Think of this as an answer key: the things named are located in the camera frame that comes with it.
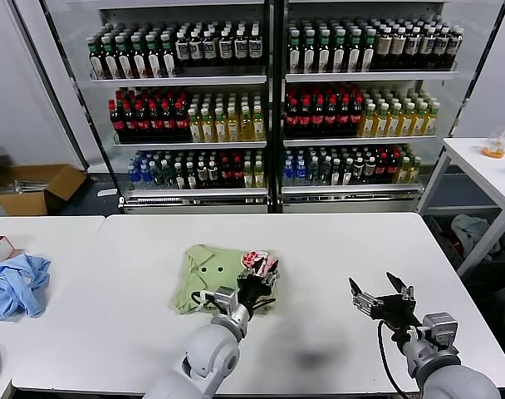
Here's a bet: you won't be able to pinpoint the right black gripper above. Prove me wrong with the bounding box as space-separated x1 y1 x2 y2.
348 272 424 333

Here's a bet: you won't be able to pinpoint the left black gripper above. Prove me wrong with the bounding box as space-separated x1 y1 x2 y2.
237 257 281 311

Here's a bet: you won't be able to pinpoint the light green t-shirt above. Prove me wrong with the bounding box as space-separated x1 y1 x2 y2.
169 244 282 317

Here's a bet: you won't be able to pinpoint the grey green clothes pile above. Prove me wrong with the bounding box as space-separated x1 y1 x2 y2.
449 213 503 262

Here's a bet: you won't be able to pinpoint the small red label cola bottle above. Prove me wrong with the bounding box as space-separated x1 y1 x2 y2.
375 150 388 185
386 148 400 185
217 152 231 189
228 152 243 189

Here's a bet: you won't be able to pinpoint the yellow juice bottle green cap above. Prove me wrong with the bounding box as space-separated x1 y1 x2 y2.
425 101 440 137
238 105 253 143
251 105 265 142
387 102 402 138
187 106 202 143
225 106 240 143
374 102 390 138
199 106 214 143
413 101 428 138
213 106 227 143
400 101 415 138
360 103 376 138

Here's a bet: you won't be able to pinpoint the red cap cola bottle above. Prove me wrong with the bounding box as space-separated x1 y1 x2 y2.
298 94 313 138
107 100 125 140
349 94 364 138
336 94 351 138
173 99 189 140
121 101 137 140
323 94 338 138
311 94 326 138
147 100 162 140
134 101 150 140
286 94 301 138
159 99 175 140

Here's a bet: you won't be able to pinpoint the white metal side table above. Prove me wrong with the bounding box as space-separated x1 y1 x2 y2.
416 137 505 279

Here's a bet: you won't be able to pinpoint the glass beaker orange liquid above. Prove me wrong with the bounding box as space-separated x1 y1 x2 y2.
479 116 505 160

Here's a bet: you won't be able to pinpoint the glass door drinks cooler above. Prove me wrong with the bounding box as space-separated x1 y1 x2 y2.
277 0 505 214
11 0 278 216

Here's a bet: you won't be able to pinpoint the green cap dark tea bottle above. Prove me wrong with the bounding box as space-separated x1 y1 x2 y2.
115 34 133 79
302 31 318 75
346 30 362 74
145 34 163 78
331 31 348 74
360 29 376 73
87 35 105 79
316 31 333 74
159 34 177 78
101 34 119 79
287 31 303 75
130 34 148 79

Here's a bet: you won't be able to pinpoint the blue label dark drink bottle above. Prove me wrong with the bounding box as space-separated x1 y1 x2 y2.
217 30 233 68
404 27 420 68
432 27 449 68
202 31 218 68
246 29 262 67
418 27 434 68
174 32 190 68
232 29 248 67
447 26 464 67
189 31 203 68

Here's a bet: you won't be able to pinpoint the open brown cardboard box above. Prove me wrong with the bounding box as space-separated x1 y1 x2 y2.
0 163 88 215

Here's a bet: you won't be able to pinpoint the crumpled light blue shirt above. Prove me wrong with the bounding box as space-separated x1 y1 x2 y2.
0 253 52 320

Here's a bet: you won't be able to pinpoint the beige label dark drink bottle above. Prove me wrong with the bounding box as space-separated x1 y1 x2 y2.
375 27 392 68
390 27 406 68

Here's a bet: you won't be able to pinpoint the grey metal bars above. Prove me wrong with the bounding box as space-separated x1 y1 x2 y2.
12 178 50 194

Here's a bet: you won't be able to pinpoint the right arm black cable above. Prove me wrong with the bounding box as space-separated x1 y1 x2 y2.
375 319 423 396

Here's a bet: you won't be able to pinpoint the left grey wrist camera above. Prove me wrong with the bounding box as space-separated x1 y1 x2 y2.
213 285 240 313

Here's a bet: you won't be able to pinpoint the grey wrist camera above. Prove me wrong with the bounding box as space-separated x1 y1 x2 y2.
213 285 240 313
420 312 460 353

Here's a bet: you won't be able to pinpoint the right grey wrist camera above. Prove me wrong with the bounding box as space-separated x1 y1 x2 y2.
420 312 460 353

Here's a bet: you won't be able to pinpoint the left wrist camera black cable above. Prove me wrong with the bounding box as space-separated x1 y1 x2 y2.
190 290 216 313

